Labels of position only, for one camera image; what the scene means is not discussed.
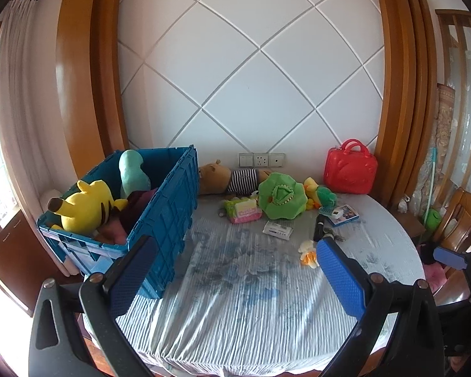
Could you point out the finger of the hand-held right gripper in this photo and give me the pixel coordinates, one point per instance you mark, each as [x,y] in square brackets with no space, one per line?
[449,257]

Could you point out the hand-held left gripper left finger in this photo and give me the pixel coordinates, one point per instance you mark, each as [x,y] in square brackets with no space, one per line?
[133,275]

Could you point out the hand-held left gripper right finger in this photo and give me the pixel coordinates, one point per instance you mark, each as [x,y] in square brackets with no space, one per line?
[337,275]

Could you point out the blue box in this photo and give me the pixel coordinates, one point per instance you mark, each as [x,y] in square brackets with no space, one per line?
[347,215]

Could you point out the blue plastic crate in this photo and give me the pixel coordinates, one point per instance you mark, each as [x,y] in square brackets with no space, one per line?
[168,220]

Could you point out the grey cloth-covered desktop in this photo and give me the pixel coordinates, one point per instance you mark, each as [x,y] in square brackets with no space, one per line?
[239,302]

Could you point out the pink cloth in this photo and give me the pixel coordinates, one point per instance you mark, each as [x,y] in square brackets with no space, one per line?
[435,275]

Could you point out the white orange flower toy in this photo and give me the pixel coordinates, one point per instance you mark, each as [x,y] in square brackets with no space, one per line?
[308,257]

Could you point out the wooden chair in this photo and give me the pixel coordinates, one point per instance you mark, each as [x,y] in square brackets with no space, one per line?
[459,220]

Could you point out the teal comb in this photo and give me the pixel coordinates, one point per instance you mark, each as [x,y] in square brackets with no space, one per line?
[329,211]

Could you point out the dark red plush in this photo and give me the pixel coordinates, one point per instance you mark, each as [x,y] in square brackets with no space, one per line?
[135,208]

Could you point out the small white box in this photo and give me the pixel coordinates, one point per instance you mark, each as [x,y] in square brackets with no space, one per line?
[276,229]

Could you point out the yellow green duck plush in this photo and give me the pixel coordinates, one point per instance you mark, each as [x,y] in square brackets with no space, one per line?
[318,194]

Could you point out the yellow plush toy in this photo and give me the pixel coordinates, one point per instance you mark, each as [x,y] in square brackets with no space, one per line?
[86,204]

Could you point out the green cabbage plush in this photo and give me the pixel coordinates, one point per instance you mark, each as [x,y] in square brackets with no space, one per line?
[282,204]

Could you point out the teal plush toy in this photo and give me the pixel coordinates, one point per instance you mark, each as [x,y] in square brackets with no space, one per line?
[131,172]

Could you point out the red toy suitcase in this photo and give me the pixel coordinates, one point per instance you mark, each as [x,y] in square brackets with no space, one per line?
[351,172]

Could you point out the pink wet wipes pack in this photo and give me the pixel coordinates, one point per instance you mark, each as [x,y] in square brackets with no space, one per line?
[243,210]

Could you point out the brown bear plush striped shirt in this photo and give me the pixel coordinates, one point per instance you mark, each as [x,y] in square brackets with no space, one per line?
[212,180]

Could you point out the dark wooden cabinet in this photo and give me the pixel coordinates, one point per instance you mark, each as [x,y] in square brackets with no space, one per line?
[8,259]

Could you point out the white curtain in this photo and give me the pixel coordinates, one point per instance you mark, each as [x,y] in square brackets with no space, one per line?
[19,125]

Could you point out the white wall round socket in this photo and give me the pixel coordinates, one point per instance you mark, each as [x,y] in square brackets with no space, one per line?
[277,160]

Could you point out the white wall power socket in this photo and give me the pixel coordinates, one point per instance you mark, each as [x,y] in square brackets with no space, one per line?
[262,160]

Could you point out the white wall switch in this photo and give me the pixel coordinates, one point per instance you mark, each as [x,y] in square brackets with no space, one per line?
[246,160]

